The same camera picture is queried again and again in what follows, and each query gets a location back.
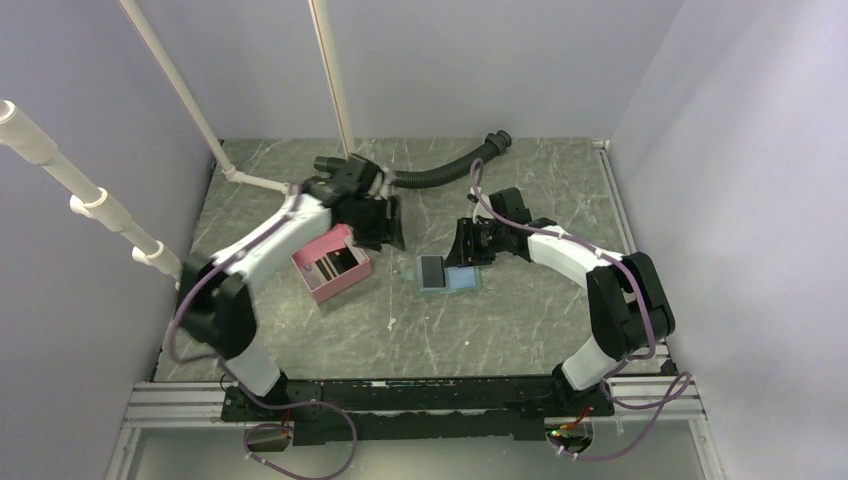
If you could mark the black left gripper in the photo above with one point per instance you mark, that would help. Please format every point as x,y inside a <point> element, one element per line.
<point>387,231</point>

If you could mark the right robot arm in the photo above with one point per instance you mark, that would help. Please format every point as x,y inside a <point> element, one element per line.
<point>628,307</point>

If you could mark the white PVC pipe frame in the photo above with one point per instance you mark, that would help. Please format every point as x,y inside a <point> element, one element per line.
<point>248,69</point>

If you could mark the mint green card holder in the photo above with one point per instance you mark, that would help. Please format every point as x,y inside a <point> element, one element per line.
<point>458,279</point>

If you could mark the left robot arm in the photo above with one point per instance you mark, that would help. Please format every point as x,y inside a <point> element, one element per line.
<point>216,293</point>

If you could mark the card stack in box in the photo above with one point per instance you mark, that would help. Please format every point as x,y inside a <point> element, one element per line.
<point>328,267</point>

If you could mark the aluminium frame rail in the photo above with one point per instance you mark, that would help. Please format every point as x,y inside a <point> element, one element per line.
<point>163,405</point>

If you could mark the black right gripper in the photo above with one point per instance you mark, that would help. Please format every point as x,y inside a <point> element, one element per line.
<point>463,253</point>

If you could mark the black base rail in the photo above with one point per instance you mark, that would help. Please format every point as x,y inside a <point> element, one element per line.
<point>520,407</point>

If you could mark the white PVC pipe with fittings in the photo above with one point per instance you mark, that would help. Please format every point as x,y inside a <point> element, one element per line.
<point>31,143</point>

